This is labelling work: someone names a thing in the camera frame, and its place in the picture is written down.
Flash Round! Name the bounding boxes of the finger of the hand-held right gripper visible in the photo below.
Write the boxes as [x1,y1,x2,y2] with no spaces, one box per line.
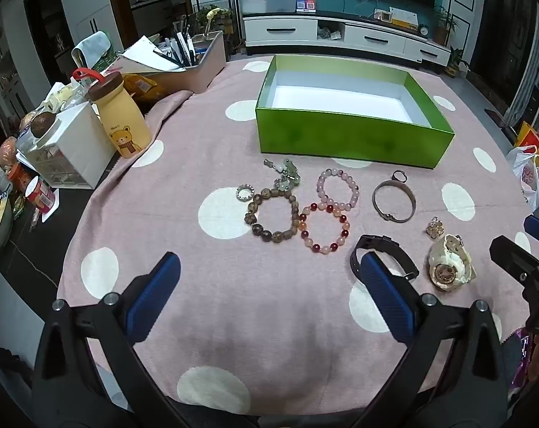
[523,215,539,250]
[489,235,539,288]

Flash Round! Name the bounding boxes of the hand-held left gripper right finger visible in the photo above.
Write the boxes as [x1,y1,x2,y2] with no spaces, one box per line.
[354,251,508,428]

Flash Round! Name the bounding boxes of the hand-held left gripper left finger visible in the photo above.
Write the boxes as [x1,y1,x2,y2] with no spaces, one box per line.
[31,252,182,428]

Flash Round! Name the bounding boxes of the black wristband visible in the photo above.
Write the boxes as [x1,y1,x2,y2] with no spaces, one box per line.
[350,234,420,281]

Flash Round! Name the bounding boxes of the white wristwatch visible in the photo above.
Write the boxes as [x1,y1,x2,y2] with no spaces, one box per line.
[425,233,475,294]

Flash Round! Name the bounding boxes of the silver bangle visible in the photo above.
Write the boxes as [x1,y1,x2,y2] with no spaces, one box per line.
[372,179,417,224]

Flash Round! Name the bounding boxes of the red and pink bead bracelet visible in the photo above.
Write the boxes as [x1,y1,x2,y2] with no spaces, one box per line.
[297,203,351,255]

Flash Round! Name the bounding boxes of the brown wooden bead bracelet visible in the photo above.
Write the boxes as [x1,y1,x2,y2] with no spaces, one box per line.
[244,187,301,244]

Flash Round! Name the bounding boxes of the green cardboard box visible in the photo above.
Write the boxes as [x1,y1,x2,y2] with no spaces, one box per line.
[255,55,456,171]

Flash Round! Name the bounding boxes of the white plastic bag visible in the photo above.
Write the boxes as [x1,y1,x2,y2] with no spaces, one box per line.
[505,145,539,212]

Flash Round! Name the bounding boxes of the orange paper bag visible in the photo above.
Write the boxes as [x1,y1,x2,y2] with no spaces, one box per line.
[514,122,539,157]

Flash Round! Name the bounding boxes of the pink polka dot tablecloth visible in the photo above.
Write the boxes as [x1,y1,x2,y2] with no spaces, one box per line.
[56,53,539,415]

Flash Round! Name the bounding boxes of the red and white tub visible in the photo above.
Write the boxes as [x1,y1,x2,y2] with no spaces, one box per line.
[25,176,56,215]

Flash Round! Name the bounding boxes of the yellow bear bottle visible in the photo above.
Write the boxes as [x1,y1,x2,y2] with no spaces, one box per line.
[88,71,152,159]

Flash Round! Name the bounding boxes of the white drawer organizer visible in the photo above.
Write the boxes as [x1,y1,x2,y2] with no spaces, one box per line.
[26,102,119,190]

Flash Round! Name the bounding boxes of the small potted plant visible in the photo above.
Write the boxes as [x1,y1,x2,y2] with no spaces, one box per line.
[445,47,471,76]

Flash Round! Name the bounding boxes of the brown round fruit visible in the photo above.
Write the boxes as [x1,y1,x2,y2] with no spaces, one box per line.
[32,113,56,137]

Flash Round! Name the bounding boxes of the orange snack packet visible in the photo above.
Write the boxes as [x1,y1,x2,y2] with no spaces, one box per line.
[122,73,168,101]

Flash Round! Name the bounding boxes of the tall potted plant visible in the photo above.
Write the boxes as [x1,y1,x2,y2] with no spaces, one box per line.
[432,4,458,47]

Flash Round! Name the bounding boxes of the pink storage box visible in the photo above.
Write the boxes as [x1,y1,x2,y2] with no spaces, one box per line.
[131,30,228,94]

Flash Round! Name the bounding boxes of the white paper sheets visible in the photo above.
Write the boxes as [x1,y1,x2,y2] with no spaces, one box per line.
[118,36,181,72]

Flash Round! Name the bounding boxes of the yellow desk calendar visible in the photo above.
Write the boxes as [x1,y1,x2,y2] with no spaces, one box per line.
[374,6,419,32]

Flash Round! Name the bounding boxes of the bunch of pens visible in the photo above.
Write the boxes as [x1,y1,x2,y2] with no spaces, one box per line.
[165,15,200,67]

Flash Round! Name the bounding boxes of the white folded cloth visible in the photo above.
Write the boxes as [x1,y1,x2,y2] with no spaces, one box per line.
[71,31,114,72]

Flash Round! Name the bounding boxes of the white television cabinet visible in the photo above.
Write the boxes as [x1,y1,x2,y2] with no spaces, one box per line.
[243,9,453,70]

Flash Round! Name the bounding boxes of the bushy potted plant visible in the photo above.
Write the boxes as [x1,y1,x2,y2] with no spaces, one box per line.
[196,4,235,34]

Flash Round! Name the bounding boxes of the clear plastic storage bin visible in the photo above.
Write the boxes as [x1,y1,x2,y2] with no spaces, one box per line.
[236,0,302,14]

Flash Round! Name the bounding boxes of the pale pink bead bracelet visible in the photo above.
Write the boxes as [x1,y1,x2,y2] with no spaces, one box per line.
[316,168,360,210]

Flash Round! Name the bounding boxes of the jade charm keychain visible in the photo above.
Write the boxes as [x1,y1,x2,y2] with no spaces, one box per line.
[263,157,302,193]

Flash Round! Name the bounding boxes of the clear bottle with red handle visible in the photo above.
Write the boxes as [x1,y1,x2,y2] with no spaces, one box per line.
[71,68,105,99]

